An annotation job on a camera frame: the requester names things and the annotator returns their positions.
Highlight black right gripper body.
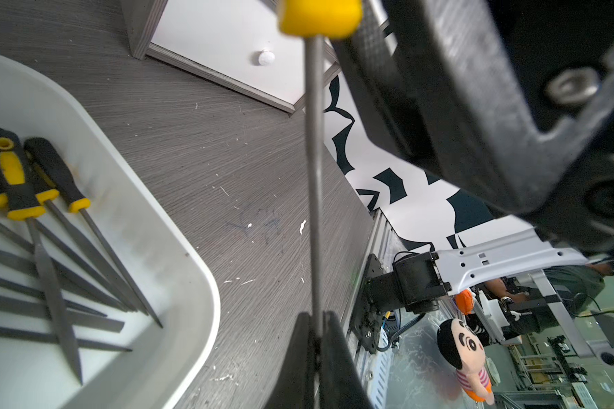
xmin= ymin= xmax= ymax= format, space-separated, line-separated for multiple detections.
xmin=333 ymin=1 xmax=614 ymax=255

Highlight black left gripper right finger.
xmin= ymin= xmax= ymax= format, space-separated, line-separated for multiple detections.
xmin=319 ymin=311 xmax=372 ymax=409

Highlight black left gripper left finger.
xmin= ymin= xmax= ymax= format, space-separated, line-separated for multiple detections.
xmin=264 ymin=312 xmax=317 ymax=409

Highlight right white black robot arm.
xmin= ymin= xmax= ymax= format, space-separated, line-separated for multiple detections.
xmin=333 ymin=1 xmax=614 ymax=293

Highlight white plastic storage box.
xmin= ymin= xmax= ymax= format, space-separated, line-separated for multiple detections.
xmin=0 ymin=56 xmax=221 ymax=408

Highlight cartoon boy doll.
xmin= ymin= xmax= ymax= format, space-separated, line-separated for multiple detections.
xmin=437 ymin=319 xmax=496 ymax=406

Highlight grey white drawer cabinet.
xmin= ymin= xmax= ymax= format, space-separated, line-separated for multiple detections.
xmin=119 ymin=0 xmax=341 ymax=114

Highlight aluminium cage frame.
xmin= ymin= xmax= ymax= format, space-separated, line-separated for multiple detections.
xmin=344 ymin=210 xmax=402 ymax=408

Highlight file with yellow handle three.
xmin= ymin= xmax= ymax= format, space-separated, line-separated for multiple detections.
xmin=32 ymin=174 xmax=137 ymax=311

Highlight file with yellow handle two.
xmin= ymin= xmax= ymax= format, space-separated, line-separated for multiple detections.
xmin=24 ymin=137 xmax=163 ymax=327

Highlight file with yellow handle four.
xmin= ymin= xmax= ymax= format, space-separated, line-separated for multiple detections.
xmin=0 ymin=188 xmax=131 ymax=312

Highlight file with yellow handle one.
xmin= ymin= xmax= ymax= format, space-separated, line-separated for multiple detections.
xmin=0 ymin=129 xmax=84 ymax=383

